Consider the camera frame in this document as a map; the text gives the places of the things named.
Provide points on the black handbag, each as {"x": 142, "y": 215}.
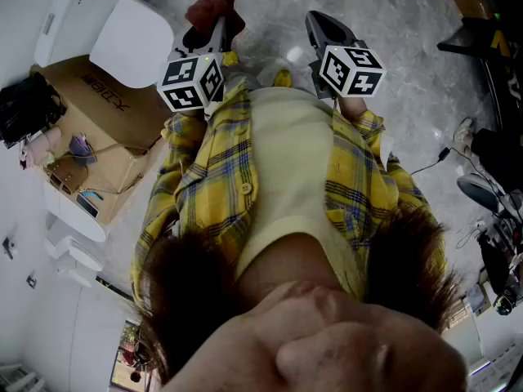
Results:
{"x": 28, "y": 106}

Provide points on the person's left forearm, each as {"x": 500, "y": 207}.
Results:
{"x": 184, "y": 137}

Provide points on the person's yellow shoe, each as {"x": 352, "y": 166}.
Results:
{"x": 231, "y": 58}
{"x": 282, "y": 78}

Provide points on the window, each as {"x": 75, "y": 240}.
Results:
{"x": 126, "y": 357}

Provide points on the person's right yellow shoe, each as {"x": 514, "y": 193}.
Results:
{"x": 282, "y": 78}

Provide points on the pink bag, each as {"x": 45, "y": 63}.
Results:
{"x": 38, "y": 149}

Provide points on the person's cream t-shirt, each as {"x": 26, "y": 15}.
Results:
{"x": 290, "y": 157}

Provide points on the person's right forearm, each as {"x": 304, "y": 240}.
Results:
{"x": 351, "y": 106}

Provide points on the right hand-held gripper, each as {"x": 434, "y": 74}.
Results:
{"x": 351, "y": 72}

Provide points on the person's left yellow shoe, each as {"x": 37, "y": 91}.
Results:
{"x": 231, "y": 58}

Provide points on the grey round stool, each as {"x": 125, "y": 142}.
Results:
{"x": 478, "y": 190}

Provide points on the red cloth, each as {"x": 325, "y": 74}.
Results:
{"x": 212, "y": 8}

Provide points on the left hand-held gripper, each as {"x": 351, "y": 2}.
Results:
{"x": 190, "y": 82}

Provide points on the large cardboard box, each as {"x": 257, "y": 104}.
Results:
{"x": 110, "y": 125}

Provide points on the person in yellow plaid shirt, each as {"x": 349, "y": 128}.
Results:
{"x": 220, "y": 186}

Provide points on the white toilet with tank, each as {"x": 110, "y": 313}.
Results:
{"x": 130, "y": 39}

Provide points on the person's face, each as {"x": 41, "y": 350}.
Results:
{"x": 327, "y": 341}

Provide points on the brown bag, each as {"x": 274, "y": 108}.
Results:
{"x": 65, "y": 174}

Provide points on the smartphone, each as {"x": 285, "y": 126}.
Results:
{"x": 87, "y": 206}

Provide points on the wall socket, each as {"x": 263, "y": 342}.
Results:
{"x": 8, "y": 247}
{"x": 31, "y": 281}

